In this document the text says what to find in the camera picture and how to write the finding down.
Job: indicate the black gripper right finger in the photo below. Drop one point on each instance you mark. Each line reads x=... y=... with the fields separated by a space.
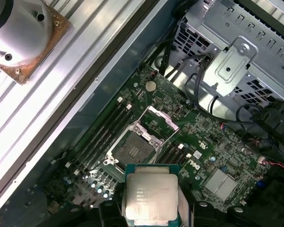
x=203 y=215

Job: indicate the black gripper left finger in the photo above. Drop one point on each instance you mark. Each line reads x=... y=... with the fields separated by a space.
x=111 y=215

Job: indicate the silver square CPU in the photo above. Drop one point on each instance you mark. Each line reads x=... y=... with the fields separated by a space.
x=151 y=196

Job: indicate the metal socket cover frame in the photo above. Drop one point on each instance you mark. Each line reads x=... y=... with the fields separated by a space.
x=164 y=118

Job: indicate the CPU socket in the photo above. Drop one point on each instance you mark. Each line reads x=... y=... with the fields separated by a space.
x=135 y=149

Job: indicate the silver chipset heatsink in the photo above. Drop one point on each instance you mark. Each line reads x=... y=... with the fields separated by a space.
x=221 y=184

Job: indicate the RAM slot white clips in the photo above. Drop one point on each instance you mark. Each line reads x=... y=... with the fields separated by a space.
x=173 y=154
x=185 y=159

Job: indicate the RAM slot black clips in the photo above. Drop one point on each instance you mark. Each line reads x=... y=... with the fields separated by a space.
x=178 y=157

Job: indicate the black plastic shroud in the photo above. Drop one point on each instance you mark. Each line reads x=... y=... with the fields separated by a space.
x=274 y=201

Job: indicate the green motherboard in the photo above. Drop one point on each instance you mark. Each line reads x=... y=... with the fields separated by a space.
x=203 y=132

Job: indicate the silver coin cell battery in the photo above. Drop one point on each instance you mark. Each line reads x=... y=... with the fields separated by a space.
x=150 y=85

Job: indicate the open black PC case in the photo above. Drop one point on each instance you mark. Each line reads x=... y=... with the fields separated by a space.
x=109 y=71

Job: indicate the silver metal drive cage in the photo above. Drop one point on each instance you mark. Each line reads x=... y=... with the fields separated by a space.
x=239 y=59

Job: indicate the brown square base plate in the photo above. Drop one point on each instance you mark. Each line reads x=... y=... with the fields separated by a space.
x=59 y=35

